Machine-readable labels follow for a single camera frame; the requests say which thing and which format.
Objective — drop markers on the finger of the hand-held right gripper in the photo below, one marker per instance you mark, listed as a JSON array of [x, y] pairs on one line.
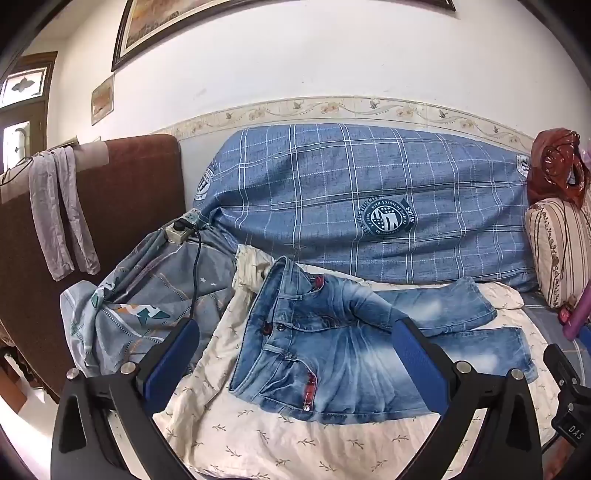
[[558, 364]]

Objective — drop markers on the blue striped bed sheet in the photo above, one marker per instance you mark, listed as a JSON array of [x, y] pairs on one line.
[[538, 314]]

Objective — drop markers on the large dark-framed picture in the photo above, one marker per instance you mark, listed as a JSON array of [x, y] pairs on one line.
[[277, 23]]

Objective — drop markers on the grey patterned pillow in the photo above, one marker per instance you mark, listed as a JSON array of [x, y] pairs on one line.
[[138, 286]]

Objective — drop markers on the purple plastic object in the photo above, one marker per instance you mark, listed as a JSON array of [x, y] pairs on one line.
[[582, 314]]

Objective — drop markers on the wooden door with glass panes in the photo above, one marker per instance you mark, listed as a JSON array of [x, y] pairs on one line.
[[25, 92]]

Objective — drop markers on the beige power strip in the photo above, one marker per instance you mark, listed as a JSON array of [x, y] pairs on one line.
[[182, 233]]

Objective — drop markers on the brown padded headboard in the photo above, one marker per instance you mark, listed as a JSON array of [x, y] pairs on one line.
[[134, 184]]

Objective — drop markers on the small wall picture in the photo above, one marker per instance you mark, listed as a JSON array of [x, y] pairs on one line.
[[102, 99]]

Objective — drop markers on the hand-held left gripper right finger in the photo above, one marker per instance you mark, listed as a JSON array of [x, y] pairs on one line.
[[420, 364]]

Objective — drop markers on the blue checked quilt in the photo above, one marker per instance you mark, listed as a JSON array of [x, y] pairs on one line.
[[323, 184]]

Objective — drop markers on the striped floral pillow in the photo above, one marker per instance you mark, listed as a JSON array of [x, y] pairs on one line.
[[554, 249]]

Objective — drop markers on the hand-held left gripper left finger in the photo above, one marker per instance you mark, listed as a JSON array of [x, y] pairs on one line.
[[171, 362]]

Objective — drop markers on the blue denim jeans pants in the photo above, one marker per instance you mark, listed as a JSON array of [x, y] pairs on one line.
[[332, 341]]

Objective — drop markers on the grey hanging cloth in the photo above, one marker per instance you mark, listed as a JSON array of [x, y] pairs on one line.
[[46, 207]]

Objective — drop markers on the cream leaf-print bed sheet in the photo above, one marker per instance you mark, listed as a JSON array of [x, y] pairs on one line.
[[258, 438]]

